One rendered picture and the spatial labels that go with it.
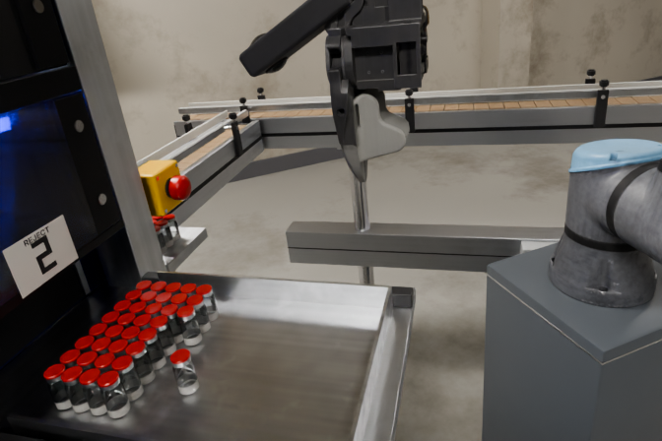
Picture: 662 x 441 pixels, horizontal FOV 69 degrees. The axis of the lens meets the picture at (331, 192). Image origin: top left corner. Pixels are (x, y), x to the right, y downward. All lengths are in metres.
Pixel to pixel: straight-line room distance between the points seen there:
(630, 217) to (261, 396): 0.50
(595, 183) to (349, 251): 0.94
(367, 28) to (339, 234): 1.16
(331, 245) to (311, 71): 2.26
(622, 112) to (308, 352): 1.01
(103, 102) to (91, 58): 0.06
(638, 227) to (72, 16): 0.75
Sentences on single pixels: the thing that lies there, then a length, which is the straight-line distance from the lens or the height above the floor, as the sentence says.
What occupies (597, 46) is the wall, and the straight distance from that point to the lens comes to 5.15.
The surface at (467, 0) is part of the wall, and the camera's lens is 4.19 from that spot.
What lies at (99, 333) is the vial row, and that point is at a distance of 0.64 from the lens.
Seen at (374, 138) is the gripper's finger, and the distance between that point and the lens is 0.45.
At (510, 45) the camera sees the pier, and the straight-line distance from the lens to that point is 4.18.
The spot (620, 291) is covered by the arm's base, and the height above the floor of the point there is 0.82.
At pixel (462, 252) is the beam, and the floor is 0.50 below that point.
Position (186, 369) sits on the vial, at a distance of 0.56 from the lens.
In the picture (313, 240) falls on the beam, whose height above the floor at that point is 0.52.
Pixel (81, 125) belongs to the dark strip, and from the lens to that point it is 0.68.
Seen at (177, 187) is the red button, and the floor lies 1.00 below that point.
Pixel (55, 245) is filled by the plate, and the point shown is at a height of 1.02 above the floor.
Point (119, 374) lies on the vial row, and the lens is 0.58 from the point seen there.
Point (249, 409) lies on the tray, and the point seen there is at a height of 0.88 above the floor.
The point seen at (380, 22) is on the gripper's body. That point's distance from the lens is 0.43.
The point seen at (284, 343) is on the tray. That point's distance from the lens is 0.60.
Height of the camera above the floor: 1.27
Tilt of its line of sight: 23 degrees down
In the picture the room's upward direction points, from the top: 6 degrees counter-clockwise
